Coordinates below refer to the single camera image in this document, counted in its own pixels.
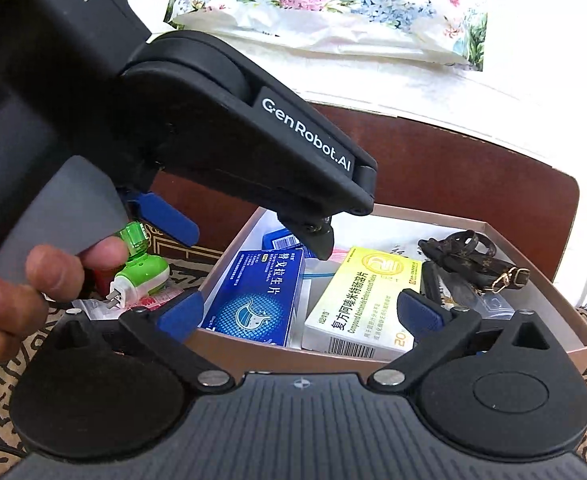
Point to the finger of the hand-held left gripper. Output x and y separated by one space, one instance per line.
168 220
283 160

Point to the person's left hand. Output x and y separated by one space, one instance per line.
3 300

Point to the brown wooden headboard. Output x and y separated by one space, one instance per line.
448 170

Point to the small blue box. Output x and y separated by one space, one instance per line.
281 240

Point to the beige cardboard box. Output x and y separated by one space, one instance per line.
283 355

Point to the blue medicine box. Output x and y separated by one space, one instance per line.
258 300

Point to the yellow and white medicine box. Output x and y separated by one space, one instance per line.
358 305

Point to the clear plastic packet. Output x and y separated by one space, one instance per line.
488 302

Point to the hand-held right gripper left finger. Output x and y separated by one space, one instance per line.
181 312

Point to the pink item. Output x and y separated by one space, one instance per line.
341 255

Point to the small blue net scoop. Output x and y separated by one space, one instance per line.
319 274

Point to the green plug-in mosquito repellent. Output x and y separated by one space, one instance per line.
141 270

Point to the floral plastic bag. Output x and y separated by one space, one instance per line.
323 10

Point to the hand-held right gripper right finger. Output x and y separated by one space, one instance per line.
421 312

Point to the red printed plastic packet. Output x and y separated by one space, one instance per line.
153 303

